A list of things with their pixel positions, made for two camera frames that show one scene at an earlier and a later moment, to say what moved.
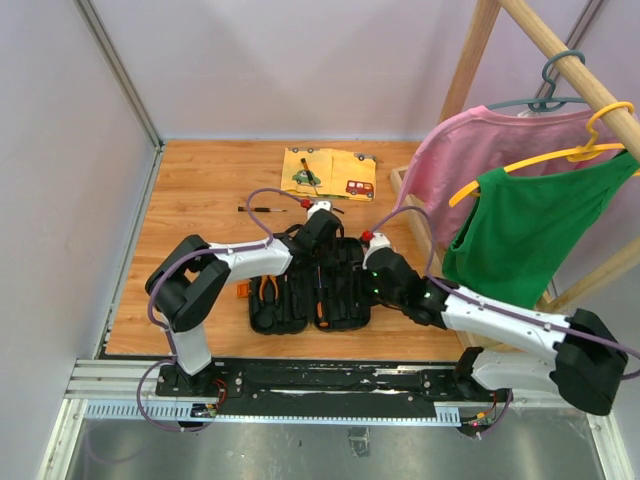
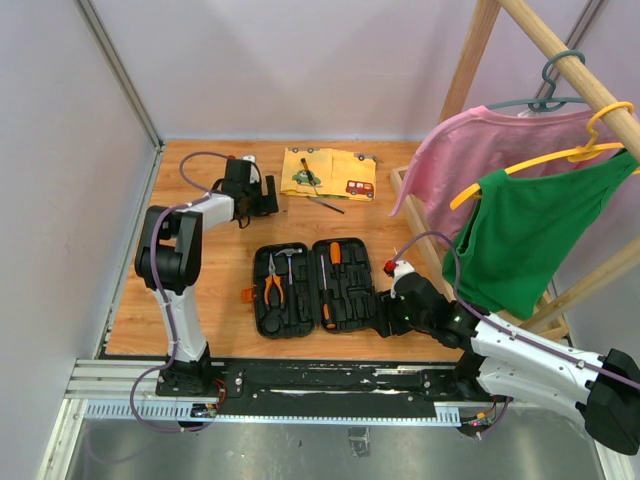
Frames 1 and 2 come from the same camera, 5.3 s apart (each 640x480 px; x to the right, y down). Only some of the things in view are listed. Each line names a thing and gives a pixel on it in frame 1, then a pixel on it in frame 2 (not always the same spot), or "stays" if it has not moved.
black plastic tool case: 330,296 stays
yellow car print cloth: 325,172 stays
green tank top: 521,226 stays
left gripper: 331,252 to 266,204
